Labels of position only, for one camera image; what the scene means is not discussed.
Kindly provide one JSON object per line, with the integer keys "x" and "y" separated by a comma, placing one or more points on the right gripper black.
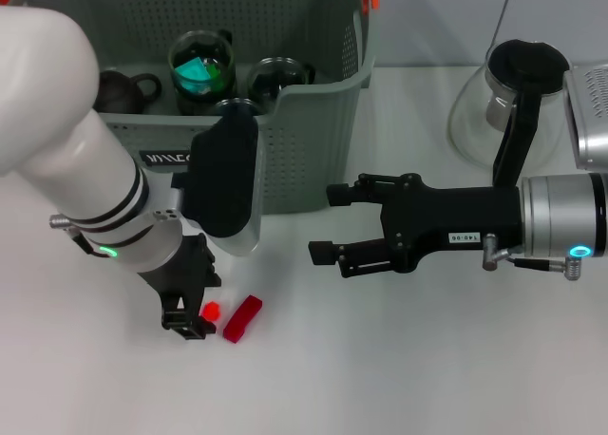
{"x": 451, "y": 216}

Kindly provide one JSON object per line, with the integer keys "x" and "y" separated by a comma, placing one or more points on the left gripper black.
{"x": 185, "y": 273}

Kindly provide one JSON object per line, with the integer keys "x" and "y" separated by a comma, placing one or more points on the small red toy cube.
{"x": 210, "y": 310}

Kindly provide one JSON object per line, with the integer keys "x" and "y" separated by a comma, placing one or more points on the dark red curved brick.
{"x": 242, "y": 320}

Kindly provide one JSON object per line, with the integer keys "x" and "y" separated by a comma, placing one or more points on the glass teacup black holder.
{"x": 190, "y": 105}
{"x": 237, "y": 103}
{"x": 202, "y": 43}
{"x": 275, "y": 81}

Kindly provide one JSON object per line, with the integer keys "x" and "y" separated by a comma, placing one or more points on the teal square toy plate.
{"x": 192, "y": 74}

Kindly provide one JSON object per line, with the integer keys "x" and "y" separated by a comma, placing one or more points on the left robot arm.
{"x": 57, "y": 121}

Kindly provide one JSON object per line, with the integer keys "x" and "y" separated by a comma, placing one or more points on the grey perforated plastic storage bin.
{"x": 309, "y": 145}

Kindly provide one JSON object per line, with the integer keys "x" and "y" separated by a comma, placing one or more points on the dark clay teapot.
{"x": 123, "y": 93}

